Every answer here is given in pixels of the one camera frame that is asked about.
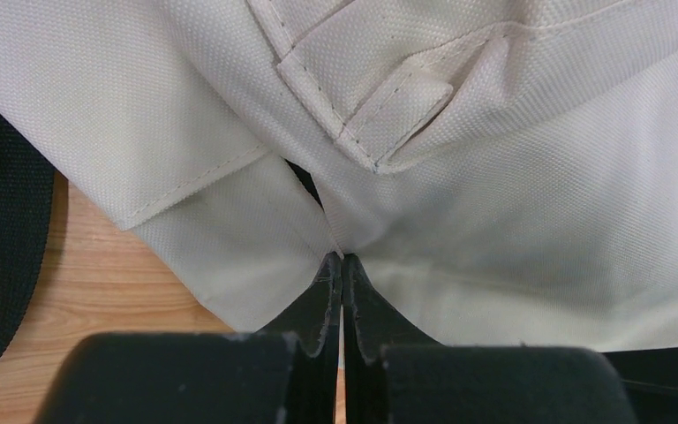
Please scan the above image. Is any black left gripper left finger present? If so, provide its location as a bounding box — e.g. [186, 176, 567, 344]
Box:
[259, 253, 343, 423]

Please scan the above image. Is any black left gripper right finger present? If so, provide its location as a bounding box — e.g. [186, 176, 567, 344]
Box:
[342, 254, 439, 423]

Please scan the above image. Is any beige canvas backpack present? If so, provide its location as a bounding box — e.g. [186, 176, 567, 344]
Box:
[0, 0, 678, 424]

